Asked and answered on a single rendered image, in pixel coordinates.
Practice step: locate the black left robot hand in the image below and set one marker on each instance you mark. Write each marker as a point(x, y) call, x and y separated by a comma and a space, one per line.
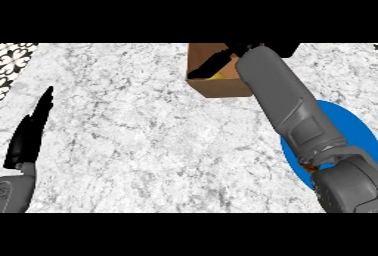
point(29, 133)

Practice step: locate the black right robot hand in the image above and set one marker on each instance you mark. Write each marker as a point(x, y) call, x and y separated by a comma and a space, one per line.
point(215, 63)

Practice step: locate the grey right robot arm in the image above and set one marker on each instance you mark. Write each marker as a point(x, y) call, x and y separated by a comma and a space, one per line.
point(300, 126)

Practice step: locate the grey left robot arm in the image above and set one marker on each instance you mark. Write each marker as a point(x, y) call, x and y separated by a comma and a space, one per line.
point(15, 191)

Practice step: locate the yellow lemon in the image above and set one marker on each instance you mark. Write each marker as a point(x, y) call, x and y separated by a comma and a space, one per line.
point(218, 76)

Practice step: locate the brown cardboard box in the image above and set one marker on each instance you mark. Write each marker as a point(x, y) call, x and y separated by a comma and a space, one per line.
point(215, 85)

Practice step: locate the blue plate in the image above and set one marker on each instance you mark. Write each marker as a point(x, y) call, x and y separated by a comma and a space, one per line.
point(351, 126)

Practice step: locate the black white patterned tile panel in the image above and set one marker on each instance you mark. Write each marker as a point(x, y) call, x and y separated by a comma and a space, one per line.
point(12, 65)

